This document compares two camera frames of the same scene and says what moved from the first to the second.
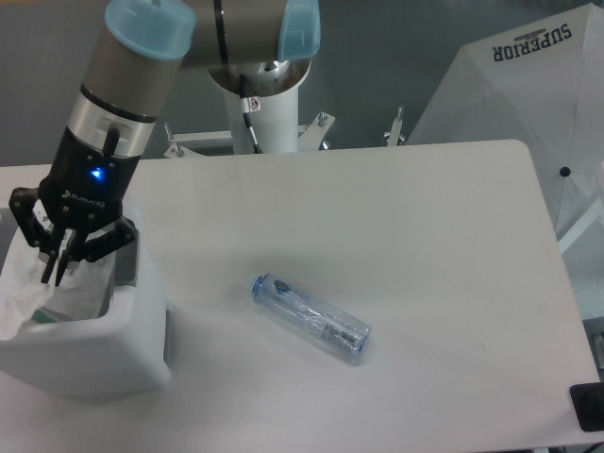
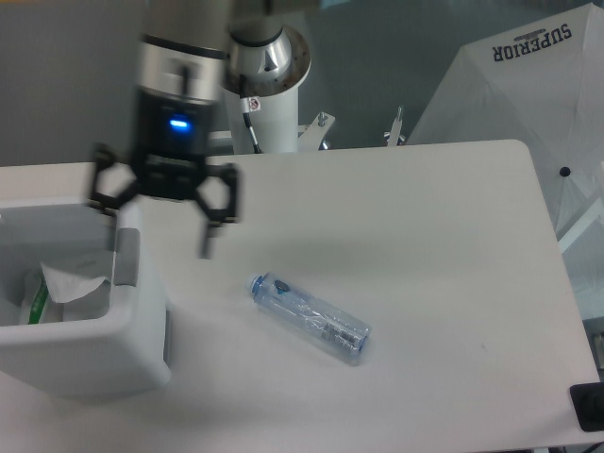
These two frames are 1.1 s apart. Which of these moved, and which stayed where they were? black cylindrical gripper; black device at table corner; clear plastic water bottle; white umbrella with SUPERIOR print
Moved: black cylindrical gripper
Stayed: clear plastic water bottle; black device at table corner; white umbrella with SUPERIOR print
